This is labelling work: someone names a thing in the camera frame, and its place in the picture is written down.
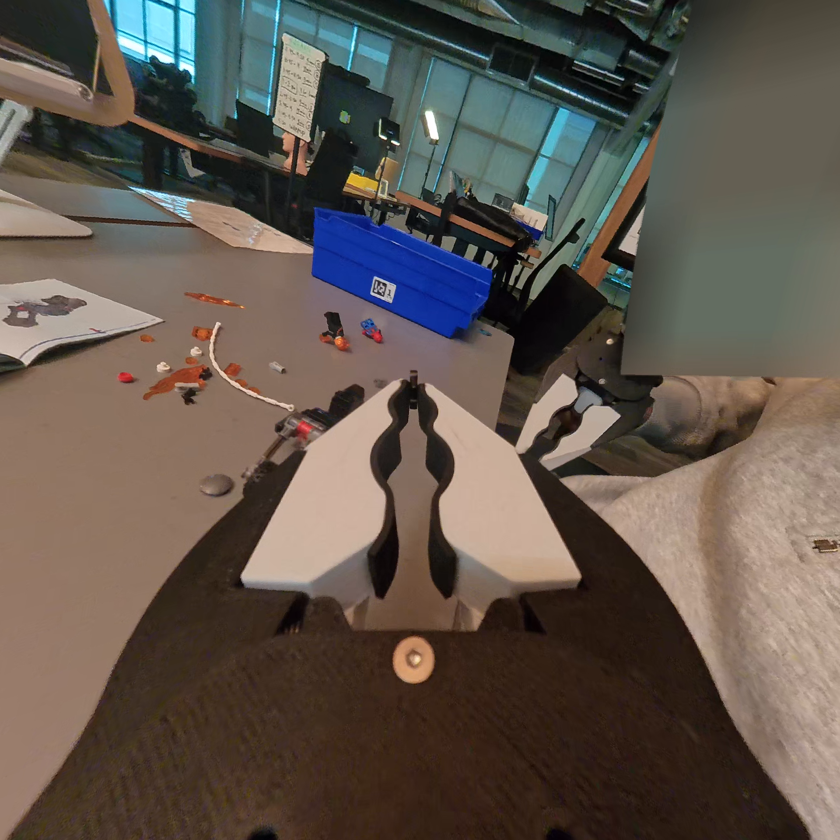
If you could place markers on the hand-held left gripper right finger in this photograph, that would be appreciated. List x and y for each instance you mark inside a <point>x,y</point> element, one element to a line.
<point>512,525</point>

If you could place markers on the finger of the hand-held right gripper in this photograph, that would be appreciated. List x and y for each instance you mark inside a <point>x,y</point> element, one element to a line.
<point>548,410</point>
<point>587,430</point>

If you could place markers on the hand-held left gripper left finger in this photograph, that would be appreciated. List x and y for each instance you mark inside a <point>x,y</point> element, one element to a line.
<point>315,525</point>

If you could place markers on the black lego motorcycle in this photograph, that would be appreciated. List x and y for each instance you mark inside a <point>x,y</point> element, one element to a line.
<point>308,423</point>

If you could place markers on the small dark round lego piece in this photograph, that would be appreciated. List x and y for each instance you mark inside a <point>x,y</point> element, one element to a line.
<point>216,484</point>

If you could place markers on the blue plastic bin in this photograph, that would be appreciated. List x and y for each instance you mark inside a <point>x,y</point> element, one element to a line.
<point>394,262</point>

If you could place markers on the instruction booklet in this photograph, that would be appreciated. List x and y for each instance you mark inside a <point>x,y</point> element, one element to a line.
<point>98,321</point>

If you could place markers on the orange lego flame piece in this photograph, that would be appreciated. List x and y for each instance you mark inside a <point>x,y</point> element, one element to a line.
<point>174,380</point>

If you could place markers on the long orange lego flame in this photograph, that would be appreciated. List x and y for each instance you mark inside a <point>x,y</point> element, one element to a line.
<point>213,300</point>

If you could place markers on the black office chair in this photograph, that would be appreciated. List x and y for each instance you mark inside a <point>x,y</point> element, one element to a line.
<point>558,315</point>
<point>331,177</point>

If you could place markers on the red blue minifigure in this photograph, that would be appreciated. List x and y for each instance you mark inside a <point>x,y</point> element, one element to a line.
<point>373,331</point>

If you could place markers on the orange flame minifigure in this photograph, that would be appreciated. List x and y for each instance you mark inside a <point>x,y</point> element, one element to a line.
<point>333,328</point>

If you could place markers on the wooden desk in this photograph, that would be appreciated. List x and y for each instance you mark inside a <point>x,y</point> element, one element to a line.
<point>446,216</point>
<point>197,144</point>

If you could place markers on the person's grey sweater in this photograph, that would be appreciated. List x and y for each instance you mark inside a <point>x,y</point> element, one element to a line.
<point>722,590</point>

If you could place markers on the white panel light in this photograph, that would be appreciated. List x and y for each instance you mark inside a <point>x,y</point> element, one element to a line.
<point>431,124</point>

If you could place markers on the yellow box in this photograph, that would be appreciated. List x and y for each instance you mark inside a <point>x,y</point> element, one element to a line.
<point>359,184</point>

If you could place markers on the printed paper sheet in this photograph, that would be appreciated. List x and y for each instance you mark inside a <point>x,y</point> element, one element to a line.
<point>229,223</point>

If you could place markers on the black monitor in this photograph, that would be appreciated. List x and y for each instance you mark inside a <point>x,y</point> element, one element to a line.
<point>354,105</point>

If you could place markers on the pale mannequin head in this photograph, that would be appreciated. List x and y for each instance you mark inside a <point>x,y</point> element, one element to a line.
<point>295,154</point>

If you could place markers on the white laptop stand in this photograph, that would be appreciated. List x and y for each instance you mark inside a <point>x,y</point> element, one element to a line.
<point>39,220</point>

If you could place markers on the wooden post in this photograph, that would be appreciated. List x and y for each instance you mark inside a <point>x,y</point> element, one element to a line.
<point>623,203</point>

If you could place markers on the metal ceiling duct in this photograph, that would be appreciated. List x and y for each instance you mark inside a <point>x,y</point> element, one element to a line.
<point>590,65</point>

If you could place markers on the white wall chart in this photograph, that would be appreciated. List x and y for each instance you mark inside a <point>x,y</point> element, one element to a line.
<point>298,85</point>

